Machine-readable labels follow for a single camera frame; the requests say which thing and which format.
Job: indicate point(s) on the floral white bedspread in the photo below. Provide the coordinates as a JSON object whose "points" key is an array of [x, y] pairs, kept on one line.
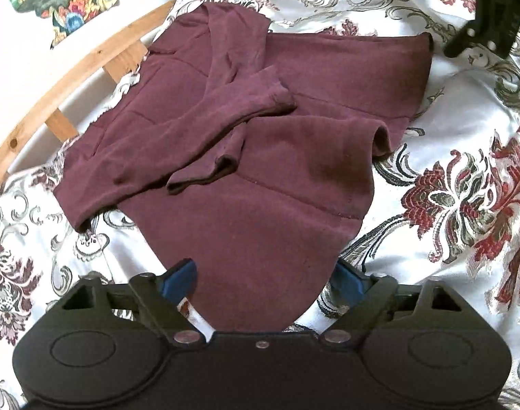
{"points": [[446, 207]]}

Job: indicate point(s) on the maroon sweater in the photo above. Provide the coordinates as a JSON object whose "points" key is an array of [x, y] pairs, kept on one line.
{"points": [[249, 152]]}

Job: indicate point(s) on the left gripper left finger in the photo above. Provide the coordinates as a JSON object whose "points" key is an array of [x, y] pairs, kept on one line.
{"points": [[157, 298]]}

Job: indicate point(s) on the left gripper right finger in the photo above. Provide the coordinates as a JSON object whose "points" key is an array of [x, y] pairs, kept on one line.
{"points": [[366, 297]]}

